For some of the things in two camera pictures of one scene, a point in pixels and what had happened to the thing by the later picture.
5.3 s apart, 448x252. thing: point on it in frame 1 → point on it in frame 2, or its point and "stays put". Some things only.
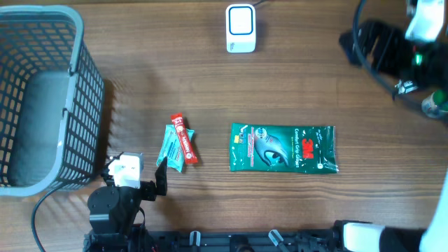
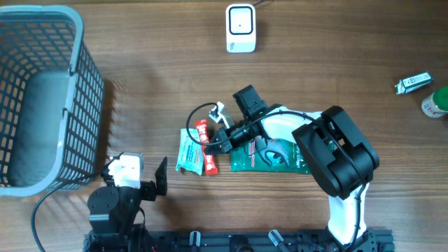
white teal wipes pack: [171, 149] → [190, 157]
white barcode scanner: [241, 28] stays put
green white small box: [404, 87] stays put
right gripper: [393, 37] → [226, 141]
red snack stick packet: [184, 138] → [209, 163]
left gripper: [149, 191] stays put
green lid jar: [435, 104] stays put
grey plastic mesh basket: [52, 95] stays put
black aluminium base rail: [222, 240] stays put
